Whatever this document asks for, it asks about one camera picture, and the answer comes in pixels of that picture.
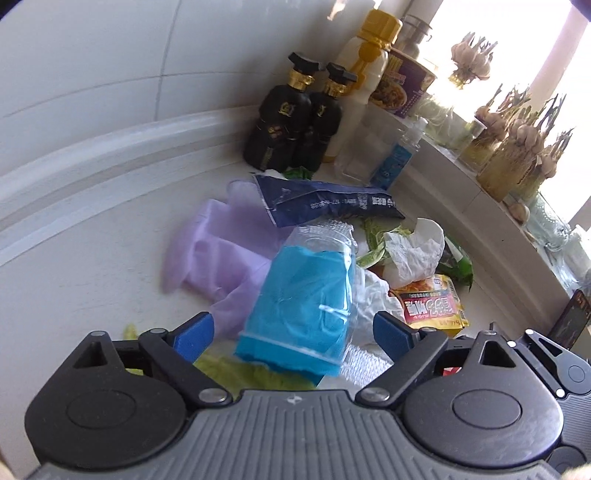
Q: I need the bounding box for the hanging garlic bunch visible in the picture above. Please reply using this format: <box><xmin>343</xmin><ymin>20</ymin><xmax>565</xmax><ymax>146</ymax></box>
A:
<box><xmin>449</xmin><ymin>31</ymin><xmax>498</xmax><ymax>89</ymax></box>

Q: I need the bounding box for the clear bottle blue label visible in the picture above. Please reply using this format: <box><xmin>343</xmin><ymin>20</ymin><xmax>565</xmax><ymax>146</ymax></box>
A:
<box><xmin>369</xmin><ymin>115</ymin><xmax>428</xmax><ymax>191</ymax></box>

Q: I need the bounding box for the small garlic bunch in jar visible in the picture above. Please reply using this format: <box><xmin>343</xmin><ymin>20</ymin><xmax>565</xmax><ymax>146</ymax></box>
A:
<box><xmin>459</xmin><ymin>83</ymin><xmax>506</xmax><ymax>169</ymax></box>

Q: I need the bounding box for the green snack packet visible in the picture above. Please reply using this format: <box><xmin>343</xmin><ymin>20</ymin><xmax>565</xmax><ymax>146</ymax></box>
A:
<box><xmin>436</xmin><ymin>235</ymin><xmax>475</xmax><ymax>289</ymax></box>

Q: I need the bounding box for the crumpled white tissue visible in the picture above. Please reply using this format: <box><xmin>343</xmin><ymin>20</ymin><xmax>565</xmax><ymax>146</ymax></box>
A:
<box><xmin>381</xmin><ymin>218</ymin><xmax>445</xmax><ymax>289</ymax></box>

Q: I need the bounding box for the yellow snack packet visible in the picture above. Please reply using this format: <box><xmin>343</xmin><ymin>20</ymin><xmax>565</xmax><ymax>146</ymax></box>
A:
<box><xmin>390</xmin><ymin>273</ymin><xmax>469</xmax><ymax>330</ymax></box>

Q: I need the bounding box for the large garlic bunch in jar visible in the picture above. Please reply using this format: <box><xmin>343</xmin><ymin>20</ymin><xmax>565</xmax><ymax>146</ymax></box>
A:
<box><xmin>475</xmin><ymin>90</ymin><xmax>575</xmax><ymax>204</ymax></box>

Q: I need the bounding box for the white window sill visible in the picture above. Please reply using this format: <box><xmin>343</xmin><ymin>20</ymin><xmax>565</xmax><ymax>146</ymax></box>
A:
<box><xmin>369</xmin><ymin>102</ymin><xmax>591</xmax><ymax>298</ymax></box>

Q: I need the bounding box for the white counter backsplash strip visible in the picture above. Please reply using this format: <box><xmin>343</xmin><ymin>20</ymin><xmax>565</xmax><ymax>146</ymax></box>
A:
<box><xmin>0</xmin><ymin>108</ymin><xmax>259</xmax><ymax>268</ymax></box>

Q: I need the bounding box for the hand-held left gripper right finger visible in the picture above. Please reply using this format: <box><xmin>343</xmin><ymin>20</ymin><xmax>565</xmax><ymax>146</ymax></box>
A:
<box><xmin>355</xmin><ymin>311</ymin><xmax>552</xmax><ymax>410</ymax></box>

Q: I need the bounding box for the clear cup with blue bag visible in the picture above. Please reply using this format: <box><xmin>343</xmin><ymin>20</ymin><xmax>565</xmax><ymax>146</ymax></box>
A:
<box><xmin>235</xmin><ymin>224</ymin><xmax>358</xmax><ymax>385</ymax></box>

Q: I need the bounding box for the small green leaf sprig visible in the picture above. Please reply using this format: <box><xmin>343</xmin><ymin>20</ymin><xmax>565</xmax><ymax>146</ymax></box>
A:
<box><xmin>281</xmin><ymin>166</ymin><xmax>317</xmax><ymax>182</ymax></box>

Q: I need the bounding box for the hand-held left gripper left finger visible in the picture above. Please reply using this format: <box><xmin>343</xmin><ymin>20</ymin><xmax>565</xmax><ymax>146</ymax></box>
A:
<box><xmin>41</xmin><ymin>312</ymin><xmax>233</xmax><ymax>410</ymax></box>

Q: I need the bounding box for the clear glass jar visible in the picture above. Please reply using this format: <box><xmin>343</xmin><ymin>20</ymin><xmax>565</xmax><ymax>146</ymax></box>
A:
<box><xmin>526</xmin><ymin>191</ymin><xmax>587</xmax><ymax>259</ymax></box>

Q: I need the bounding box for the black bottle gold collar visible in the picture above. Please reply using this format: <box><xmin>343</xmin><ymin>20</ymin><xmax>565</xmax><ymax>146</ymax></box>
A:
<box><xmin>295</xmin><ymin>62</ymin><xmax>358</xmax><ymax>171</ymax></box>
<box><xmin>244</xmin><ymin>52</ymin><xmax>319</xmax><ymax>171</ymax></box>

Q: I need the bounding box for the purple instant noodle cup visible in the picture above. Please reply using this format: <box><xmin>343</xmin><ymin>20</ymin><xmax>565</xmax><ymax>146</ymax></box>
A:
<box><xmin>369</xmin><ymin>46</ymin><xmax>437</xmax><ymax>118</ymax></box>

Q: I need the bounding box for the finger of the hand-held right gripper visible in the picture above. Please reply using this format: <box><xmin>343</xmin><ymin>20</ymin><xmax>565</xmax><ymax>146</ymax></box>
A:
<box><xmin>508</xmin><ymin>329</ymin><xmax>591</xmax><ymax>400</ymax></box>

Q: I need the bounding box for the purple plastic bag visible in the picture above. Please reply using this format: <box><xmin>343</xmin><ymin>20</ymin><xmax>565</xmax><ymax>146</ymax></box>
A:
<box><xmin>161</xmin><ymin>179</ymin><xmax>301</xmax><ymax>340</ymax></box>

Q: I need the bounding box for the dark brown packet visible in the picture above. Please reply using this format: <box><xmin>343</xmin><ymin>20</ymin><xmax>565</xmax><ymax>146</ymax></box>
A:
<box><xmin>549</xmin><ymin>288</ymin><xmax>591</xmax><ymax>352</ymax></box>

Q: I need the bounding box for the dark blue snack packet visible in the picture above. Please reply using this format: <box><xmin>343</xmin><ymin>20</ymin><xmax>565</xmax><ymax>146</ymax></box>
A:
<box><xmin>252</xmin><ymin>173</ymin><xmax>406</xmax><ymax>228</ymax></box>

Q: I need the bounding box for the dark green vegetable leaf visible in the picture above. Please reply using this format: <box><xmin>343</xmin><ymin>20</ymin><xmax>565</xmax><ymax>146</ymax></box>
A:
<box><xmin>356</xmin><ymin>218</ymin><xmax>398</xmax><ymax>271</ymax></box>

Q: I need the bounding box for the loose garlic bulb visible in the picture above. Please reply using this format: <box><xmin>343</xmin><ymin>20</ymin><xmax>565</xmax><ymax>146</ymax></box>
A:
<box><xmin>505</xmin><ymin>198</ymin><xmax>532</xmax><ymax>224</ymax></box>

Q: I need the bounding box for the crumpled white plastic bag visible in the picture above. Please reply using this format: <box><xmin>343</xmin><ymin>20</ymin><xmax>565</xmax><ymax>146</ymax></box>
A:
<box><xmin>353</xmin><ymin>268</ymin><xmax>407</xmax><ymax>344</ymax></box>

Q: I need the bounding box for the clear plastic container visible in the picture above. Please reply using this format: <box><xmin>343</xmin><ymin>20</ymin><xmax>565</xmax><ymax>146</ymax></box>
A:
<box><xmin>335</xmin><ymin>122</ymin><xmax>393</xmax><ymax>183</ymax></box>

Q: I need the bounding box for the steel jar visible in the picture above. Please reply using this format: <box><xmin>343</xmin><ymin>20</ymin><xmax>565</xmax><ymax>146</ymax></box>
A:
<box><xmin>392</xmin><ymin>14</ymin><xmax>435</xmax><ymax>58</ymax></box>

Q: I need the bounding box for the white bottle yellow cap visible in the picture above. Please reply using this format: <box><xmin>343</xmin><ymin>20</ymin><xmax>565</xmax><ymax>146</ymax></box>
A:
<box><xmin>323</xmin><ymin>9</ymin><xmax>403</xmax><ymax>163</ymax></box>

